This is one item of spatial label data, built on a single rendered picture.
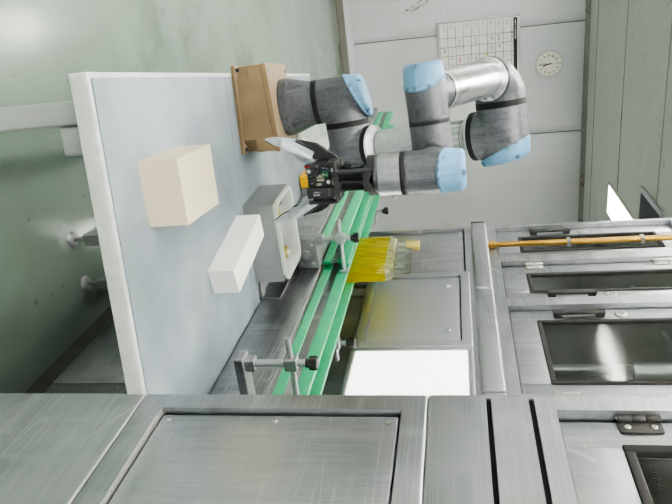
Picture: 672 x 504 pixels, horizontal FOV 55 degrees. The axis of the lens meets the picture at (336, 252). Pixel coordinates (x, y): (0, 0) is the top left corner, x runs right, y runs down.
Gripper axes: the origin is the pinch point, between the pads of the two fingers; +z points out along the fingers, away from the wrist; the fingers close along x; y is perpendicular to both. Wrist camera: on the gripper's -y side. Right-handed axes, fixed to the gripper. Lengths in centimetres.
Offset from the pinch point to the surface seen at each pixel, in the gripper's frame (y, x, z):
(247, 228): -30.6, 16.7, 16.6
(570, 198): -684, 166, -159
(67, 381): -40, 63, 82
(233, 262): -16.9, 20.9, 16.1
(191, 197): 5.1, 1.3, 13.6
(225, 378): -9, 45, 19
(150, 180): 8.5, -2.8, 19.2
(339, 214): -88, 28, 5
